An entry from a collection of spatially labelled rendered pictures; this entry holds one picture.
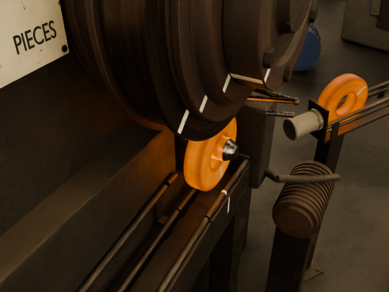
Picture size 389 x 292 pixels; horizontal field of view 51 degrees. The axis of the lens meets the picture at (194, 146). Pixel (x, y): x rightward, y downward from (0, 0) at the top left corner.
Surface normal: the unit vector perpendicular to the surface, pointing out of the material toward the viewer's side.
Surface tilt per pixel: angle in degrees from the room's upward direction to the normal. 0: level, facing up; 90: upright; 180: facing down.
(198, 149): 55
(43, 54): 90
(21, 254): 0
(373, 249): 0
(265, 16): 90
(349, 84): 90
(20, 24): 90
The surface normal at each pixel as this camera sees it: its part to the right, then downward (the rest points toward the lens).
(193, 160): -0.47, 0.24
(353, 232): 0.00, -0.81
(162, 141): 0.88, 0.27
